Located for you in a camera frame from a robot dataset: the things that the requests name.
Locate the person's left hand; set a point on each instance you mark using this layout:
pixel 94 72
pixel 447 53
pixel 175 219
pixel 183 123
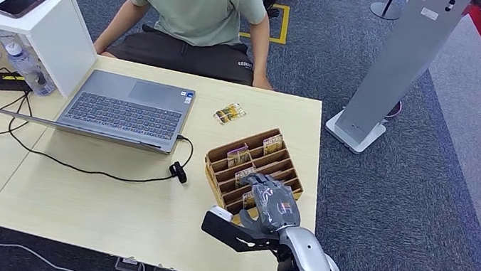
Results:
pixel 262 82

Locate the person's right hand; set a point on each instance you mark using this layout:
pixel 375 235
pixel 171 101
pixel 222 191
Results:
pixel 100 49

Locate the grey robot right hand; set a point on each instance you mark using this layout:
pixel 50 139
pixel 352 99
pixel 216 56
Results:
pixel 275 206

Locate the person's right forearm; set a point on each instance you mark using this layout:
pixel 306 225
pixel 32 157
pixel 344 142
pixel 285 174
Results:
pixel 119 23

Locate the person's left forearm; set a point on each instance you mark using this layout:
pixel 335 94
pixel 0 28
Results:
pixel 259 56

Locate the brown slotted card holder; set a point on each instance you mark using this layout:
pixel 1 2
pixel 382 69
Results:
pixel 228 151

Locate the white desk shelf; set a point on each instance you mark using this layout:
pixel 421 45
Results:
pixel 59 40

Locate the grey laptop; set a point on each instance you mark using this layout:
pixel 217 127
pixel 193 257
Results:
pixel 124 114

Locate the clear plastic water bottle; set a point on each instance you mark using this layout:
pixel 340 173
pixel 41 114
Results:
pixel 28 69

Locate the black power adapter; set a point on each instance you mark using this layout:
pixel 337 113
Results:
pixel 8 81

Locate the silver kiosk stand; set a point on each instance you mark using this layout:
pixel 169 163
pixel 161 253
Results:
pixel 400 58

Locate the grey stanchion base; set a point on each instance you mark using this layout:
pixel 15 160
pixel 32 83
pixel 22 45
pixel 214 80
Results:
pixel 384 9

